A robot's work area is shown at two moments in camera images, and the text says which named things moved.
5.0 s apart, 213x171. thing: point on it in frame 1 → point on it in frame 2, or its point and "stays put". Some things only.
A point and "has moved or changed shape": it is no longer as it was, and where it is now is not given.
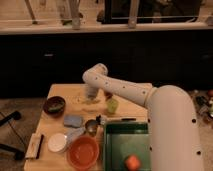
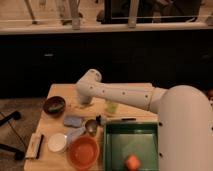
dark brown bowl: x=54 y=106 stays put
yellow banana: x=92 y=99 has moved or changed shape
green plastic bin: x=122 y=139 stays put
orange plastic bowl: x=83 y=153 stays put
